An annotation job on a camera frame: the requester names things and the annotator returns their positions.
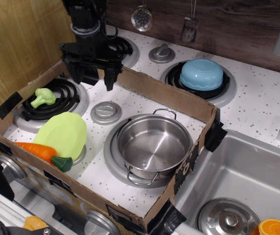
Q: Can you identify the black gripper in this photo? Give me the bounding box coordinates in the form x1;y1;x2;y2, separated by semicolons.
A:
59;21;123;91

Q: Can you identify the orange toy carrot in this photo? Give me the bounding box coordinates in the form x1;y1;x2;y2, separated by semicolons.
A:
15;142;73;172

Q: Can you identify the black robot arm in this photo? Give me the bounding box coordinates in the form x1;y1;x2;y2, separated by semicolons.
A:
59;0;123;91

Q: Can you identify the light green plastic plate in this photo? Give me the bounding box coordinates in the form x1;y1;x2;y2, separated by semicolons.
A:
33;112;87;161

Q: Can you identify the grey knob under plate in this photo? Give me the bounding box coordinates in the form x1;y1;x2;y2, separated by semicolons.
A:
73;146;87;165

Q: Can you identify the back left black burner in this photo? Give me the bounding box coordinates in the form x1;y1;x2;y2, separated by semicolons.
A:
107;36;133;60

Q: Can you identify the black burner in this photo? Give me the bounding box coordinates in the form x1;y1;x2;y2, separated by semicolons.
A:
107;36;133;60
161;61;230;99
21;78;80;121

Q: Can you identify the front left black burner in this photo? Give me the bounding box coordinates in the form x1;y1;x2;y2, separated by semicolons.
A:
21;78;80;121

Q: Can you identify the grey centre stove knob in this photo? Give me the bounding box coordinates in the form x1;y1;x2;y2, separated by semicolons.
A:
91;101;122;125

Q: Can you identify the grey stove knob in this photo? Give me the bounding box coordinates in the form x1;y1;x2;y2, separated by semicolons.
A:
91;101;122;125
149;44;175;64

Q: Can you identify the green toy broccoli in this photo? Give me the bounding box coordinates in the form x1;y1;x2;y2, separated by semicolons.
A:
31;88;56;109

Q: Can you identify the grey back stove knob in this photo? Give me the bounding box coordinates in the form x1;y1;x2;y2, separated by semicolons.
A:
149;44;175;64

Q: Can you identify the hanging round metal strainer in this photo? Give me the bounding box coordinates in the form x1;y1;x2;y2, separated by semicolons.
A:
131;0;154;32

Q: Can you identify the back right black burner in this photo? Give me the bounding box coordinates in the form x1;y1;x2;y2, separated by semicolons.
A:
161;61;230;99

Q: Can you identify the stainless steel pot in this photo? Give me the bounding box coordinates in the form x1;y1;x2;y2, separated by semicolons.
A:
117;109;192;187

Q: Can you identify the hanging metal grater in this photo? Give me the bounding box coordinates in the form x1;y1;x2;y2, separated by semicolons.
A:
180;0;199;43

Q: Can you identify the light blue plastic bowl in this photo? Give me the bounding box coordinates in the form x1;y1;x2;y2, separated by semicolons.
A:
180;59;223;91

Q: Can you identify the brown cardboard fence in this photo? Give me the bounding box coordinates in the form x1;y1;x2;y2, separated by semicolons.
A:
0;61;219;234

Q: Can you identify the grey front panel knob left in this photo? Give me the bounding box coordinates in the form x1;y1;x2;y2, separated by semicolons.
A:
0;155;27;183

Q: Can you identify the grey panel knob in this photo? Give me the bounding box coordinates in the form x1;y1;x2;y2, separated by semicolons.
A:
0;155;27;183
84;210;121;235

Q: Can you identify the grey front panel knob right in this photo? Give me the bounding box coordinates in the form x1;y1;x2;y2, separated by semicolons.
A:
84;210;121;235

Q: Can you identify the yellow sponge piece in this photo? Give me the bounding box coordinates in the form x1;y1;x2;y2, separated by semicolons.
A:
23;216;47;231

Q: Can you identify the silver pot lid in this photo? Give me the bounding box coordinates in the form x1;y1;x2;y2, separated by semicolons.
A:
196;198;261;235

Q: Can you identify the grey sink basin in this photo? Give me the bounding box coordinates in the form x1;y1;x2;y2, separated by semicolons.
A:
175;130;280;235

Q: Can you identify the orange slice toy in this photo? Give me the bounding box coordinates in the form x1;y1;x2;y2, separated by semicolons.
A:
252;219;280;235

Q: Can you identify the front right grey burner ring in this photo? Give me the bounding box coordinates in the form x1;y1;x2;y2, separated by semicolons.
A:
103;114;194;188

